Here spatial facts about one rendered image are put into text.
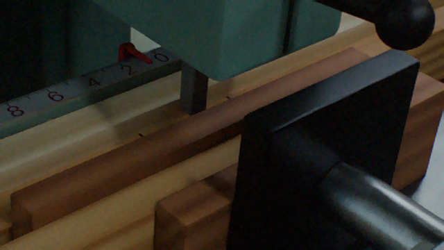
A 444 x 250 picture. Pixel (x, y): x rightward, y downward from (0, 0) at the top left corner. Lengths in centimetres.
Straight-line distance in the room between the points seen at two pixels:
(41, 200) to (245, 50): 9
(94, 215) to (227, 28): 9
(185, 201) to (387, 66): 10
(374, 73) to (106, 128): 12
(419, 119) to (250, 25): 14
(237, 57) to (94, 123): 9
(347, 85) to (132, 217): 10
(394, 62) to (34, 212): 16
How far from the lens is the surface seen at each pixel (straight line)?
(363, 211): 35
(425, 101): 43
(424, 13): 30
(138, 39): 76
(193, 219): 34
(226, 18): 31
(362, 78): 35
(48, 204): 34
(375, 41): 50
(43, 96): 40
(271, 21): 33
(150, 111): 40
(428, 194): 46
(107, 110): 40
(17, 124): 39
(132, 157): 36
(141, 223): 34
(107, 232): 34
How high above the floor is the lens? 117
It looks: 34 degrees down
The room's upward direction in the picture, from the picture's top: 6 degrees clockwise
